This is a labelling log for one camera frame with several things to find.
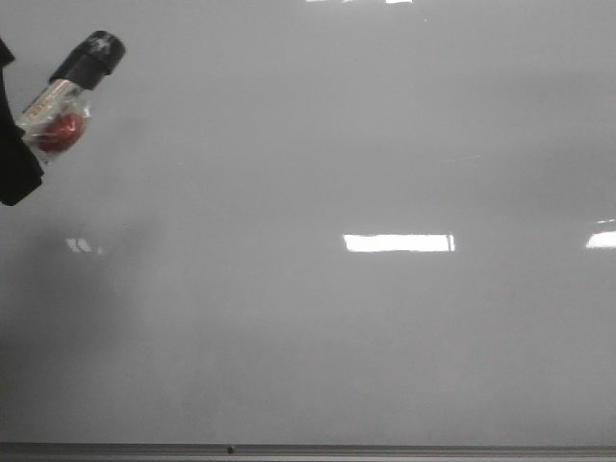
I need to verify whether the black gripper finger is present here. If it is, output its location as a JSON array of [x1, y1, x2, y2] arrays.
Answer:
[[1, 41, 43, 206]]

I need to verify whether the black whiteboard marker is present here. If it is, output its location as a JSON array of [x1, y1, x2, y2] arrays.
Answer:
[[16, 31, 126, 134]]

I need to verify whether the white whiteboard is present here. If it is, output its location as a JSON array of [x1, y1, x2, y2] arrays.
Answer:
[[1, 1, 615, 446]]

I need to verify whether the red magnet in clear wrap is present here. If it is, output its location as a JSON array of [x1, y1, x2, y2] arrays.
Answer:
[[22, 98, 91, 165]]

